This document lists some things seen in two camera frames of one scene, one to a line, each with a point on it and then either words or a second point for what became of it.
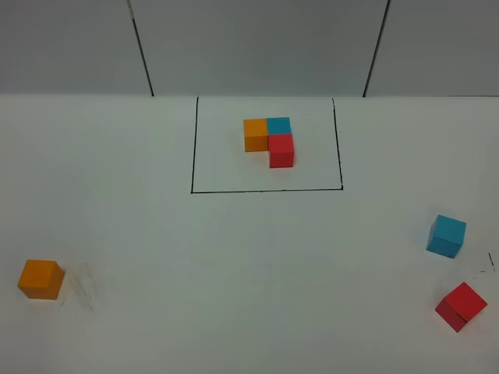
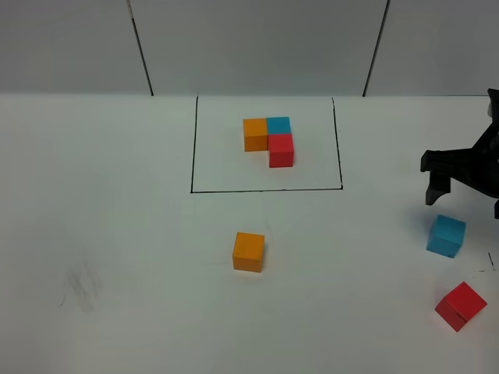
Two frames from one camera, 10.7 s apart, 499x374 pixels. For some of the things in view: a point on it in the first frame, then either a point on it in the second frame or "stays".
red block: x=460 y=306 stays
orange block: x=41 y=279 → x=249 y=252
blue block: x=446 y=236 stays
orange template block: x=256 y=135 stays
